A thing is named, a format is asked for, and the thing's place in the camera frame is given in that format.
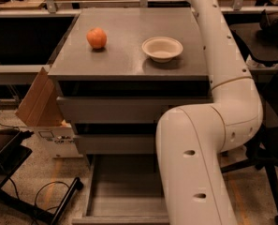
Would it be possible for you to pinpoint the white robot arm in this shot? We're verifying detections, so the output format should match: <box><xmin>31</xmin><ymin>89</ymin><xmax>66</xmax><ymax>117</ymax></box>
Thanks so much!
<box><xmin>156</xmin><ymin>0</ymin><xmax>263</xmax><ymax>225</ymax></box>

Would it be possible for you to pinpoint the grey top drawer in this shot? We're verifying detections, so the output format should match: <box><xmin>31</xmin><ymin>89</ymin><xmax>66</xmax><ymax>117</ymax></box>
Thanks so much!
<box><xmin>58</xmin><ymin>81</ymin><xmax>212</xmax><ymax>123</ymax></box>

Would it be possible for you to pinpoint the grey drawer cabinet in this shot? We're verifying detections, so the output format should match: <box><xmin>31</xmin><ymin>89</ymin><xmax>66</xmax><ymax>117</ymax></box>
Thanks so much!
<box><xmin>47</xmin><ymin>7</ymin><xmax>214</xmax><ymax>171</ymax></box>

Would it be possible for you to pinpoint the grey middle drawer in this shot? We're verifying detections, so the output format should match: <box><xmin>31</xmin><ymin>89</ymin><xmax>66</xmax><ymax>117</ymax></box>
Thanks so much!
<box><xmin>74</xmin><ymin>123</ymin><xmax>156</xmax><ymax>155</ymax></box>

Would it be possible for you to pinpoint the grey open bottom drawer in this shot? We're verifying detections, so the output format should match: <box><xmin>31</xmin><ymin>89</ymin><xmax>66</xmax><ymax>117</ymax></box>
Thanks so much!
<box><xmin>72</xmin><ymin>154</ymin><xmax>169</xmax><ymax>225</ymax></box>

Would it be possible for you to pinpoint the white paper bowl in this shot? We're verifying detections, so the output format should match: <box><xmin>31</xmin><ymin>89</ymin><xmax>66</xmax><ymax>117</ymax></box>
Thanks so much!
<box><xmin>141</xmin><ymin>37</ymin><xmax>183</xmax><ymax>63</ymax></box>

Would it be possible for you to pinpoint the orange round fruit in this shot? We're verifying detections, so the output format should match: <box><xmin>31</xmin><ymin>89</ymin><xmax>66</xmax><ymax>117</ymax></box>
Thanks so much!
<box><xmin>86</xmin><ymin>27</ymin><xmax>107</xmax><ymax>49</ymax></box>

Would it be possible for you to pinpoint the brown cardboard box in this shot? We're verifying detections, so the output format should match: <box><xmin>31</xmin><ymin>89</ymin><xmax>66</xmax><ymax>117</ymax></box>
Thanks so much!
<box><xmin>15</xmin><ymin>67</ymin><xmax>83</xmax><ymax>159</ymax></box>

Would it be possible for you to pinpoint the black side table right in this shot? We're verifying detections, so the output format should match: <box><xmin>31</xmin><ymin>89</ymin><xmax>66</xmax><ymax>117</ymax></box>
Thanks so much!
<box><xmin>230</xmin><ymin>22</ymin><xmax>278</xmax><ymax>67</ymax></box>

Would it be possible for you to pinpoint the black office chair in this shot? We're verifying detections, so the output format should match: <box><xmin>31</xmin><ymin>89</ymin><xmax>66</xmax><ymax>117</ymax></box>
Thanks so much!
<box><xmin>221</xmin><ymin>70</ymin><xmax>278</xmax><ymax>225</ymax></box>

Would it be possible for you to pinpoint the black stand left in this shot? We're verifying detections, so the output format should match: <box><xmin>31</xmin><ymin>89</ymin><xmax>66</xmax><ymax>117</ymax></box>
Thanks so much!
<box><xmin>0</xmin><ymin>127</ymin><xmax>83</xmax><ymax>225</ymax></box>

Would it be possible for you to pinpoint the black cable on floor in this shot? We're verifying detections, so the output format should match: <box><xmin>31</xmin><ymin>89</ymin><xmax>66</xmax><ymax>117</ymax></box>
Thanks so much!
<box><xmin>30</xmin><ymin>181</ymin><xmax>71</xmax><ymax>225</ymax></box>

